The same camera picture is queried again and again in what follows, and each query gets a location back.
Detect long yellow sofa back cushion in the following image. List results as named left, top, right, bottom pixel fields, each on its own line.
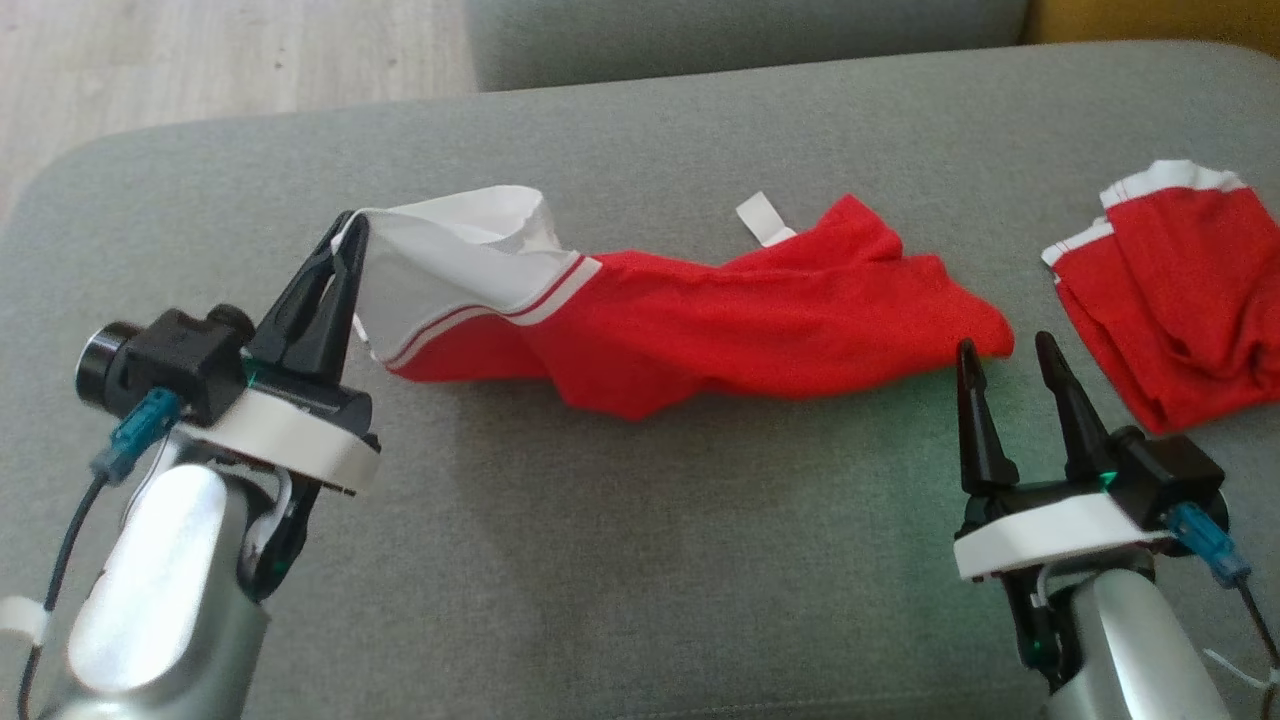
left=1020, top=0, right=1280, bottom=58

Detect red shorts with white stripe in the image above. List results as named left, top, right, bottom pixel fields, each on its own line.
left=1040, top=158, right=1280, bottom=436

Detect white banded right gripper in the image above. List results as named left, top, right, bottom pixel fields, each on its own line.
left=952, top=331, right=1177, bottom=584

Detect white cable tie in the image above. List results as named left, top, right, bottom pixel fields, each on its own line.
left=1203, top=647, right=1280, bottom=693

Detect white cable label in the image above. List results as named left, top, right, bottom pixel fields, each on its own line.
left=0, top=596, right=51, bottom=646

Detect red shirt with white trim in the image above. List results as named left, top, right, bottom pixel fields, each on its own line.
left=340, top=185, right=1016, bottom=421

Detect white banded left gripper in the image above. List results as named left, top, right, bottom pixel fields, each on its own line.
left=176, top=212, right=382, bottom=497

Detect large grey sofa seat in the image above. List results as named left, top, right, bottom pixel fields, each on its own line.
left=0, top=40, right=1280, bottom=720

